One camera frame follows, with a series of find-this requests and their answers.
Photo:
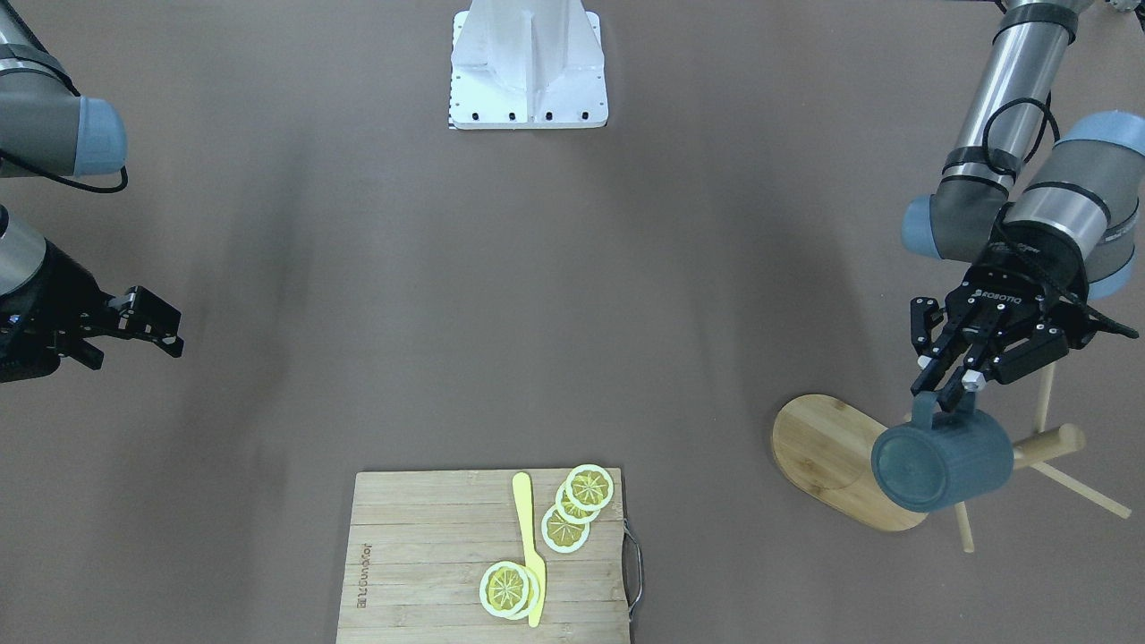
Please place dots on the yellow plastic knife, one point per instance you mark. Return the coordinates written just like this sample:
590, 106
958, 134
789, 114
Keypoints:
525, 508

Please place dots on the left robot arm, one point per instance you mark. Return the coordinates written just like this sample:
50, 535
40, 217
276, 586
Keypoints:
1044, 219

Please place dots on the lemon slice on knife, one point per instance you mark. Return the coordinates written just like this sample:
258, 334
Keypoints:
509, 590

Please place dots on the lemon slice front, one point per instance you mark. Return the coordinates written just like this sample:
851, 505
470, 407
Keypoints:
589, 487

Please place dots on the wooden cutting board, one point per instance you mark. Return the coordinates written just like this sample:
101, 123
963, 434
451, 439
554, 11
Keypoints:
419, 543

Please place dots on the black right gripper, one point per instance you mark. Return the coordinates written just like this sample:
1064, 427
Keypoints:
55, 286

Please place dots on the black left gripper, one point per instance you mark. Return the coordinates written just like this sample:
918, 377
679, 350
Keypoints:
1002, 295

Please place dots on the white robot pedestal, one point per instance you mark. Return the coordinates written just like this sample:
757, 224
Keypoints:
527, 65

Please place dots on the teal cup yellow inside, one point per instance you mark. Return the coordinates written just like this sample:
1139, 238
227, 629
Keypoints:
940, 458

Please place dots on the wooden cup storage rack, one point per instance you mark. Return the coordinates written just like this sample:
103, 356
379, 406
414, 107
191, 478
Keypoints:
823, 445

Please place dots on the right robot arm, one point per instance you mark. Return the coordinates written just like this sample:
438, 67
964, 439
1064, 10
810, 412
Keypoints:
49, 130

